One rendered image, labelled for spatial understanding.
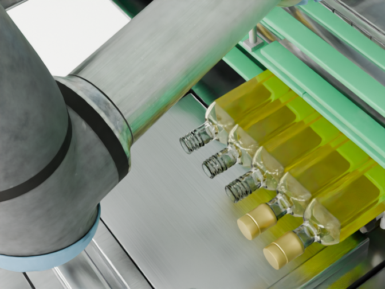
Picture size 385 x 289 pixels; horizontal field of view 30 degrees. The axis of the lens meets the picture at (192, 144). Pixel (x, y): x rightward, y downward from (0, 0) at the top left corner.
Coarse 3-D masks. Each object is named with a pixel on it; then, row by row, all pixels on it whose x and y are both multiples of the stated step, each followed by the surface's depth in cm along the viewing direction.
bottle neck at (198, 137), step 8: (200, 128) 109; (208, 128) 108; (184, 136) 108; (192, 136) 108; (200, 136) 108; (208, 136) 108; (184, 144) 110; (192, 144) 107; (200, 144) 108; (192, 152) 109
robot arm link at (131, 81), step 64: (192, 0) 66; (256, 0) 69; (320, 0) 80; (128, 64) 62; (192, 64) 65; (128, 128) 62; (0, 192) 51; (64, 192) 55; (0, 256) 58; (64, 256) 61
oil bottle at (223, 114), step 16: (256, 80) 112; (272, 80) 111; (224, 96) 110; (240, 96) 110; (256, 96) 110; (272, 96) 110; (208, 112) 109; (224, 112) 108; (240, 112) 108; (224, 128) 108
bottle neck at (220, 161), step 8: (224, 152) 105; (232, 152) 105; (208, 160) 105; (216, 160) 105; (224, 160) 105; (232, 160) 105; (208, 168) 104; (216, 168) 104; (224, 168) 105; (208, 176) 106; (216, 176) 105
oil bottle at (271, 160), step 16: (288, 128) 105; (304, 128) 104; (320, 128) 104; (336, 128) 104; (272, 144) 103; (288, 144) 103; (304, 144) 102; (320, 144) 103; (256, 160) 102; (272, 160) 101; (288, 160) 101; (272, 176) 101
